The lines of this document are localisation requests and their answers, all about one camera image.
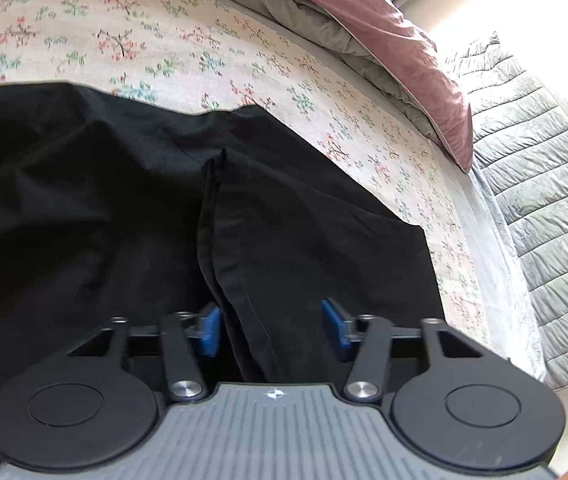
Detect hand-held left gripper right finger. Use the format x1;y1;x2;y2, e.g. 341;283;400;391
320;298;485;403

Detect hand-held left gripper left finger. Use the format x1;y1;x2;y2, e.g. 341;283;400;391
66;302;222;403

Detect black pants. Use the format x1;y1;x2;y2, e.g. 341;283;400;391
0;82;447;476

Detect grey bed sheet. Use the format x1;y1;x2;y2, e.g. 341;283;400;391
469;165;550;386

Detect grey quilted headboard cover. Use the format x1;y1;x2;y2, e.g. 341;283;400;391
444;32;568;391

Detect mauve pillow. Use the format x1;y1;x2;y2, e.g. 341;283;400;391
259;0;474;173

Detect grey blanket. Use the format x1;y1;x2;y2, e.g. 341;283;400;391
129;0;445;146

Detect floral bed sheet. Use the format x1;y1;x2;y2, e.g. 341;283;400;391
0;0;490;356

